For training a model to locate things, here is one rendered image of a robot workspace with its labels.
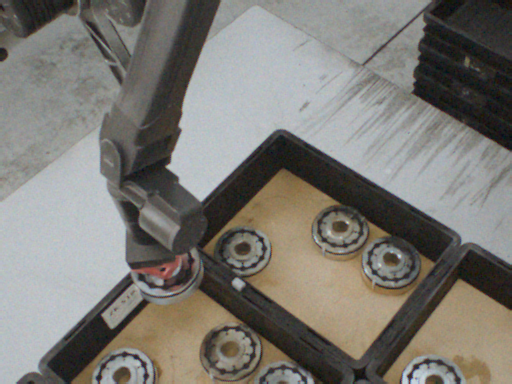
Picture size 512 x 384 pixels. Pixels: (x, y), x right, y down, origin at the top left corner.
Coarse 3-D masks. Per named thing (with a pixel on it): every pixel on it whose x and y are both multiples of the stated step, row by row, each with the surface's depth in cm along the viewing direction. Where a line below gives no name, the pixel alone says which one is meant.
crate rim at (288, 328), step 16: (128, 272) 110; (208, 272) 109; (96, 304) 107; (256, 304) 106; (80, 320) 106; (272, 320) 104; (64, 336) 104; (304, 336) 103; (48, 352) 103; (320, 352) 103; (48, 368) 102; (336, 368) 100
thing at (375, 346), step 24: (264, 144) 122; (240, 168) 119; (336, 168) 119; (216, 192) 117; (384, 192) 115; (456, 240) 110; (288, 312) 105; (408, 312) 104; (312, 336) 102; (384, 336) 102; (360, 360) 100
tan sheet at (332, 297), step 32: (288, 192) 128; (320, 192) 128; (256, 224) 125; (288, 224) 125; (288, 256) 121; (320, 256) 121; (288, 288) 118; (320, 288) 118; (352, 288) 117; (320, 320) 115; (352, 320) 114; (384, 320) 114; (352, 352) 111
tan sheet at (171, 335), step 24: (144, 312) 117; (168, 312) 117; (192, 312) 116; (216, 312) 116; (120, 336) 115; (144, 336) 115; (168, 336) 114; (192, 336) 114; (96, 360) 113; (168, 360) 112; (192, 360) 112; (264, 360) 111; (288, 360) 111
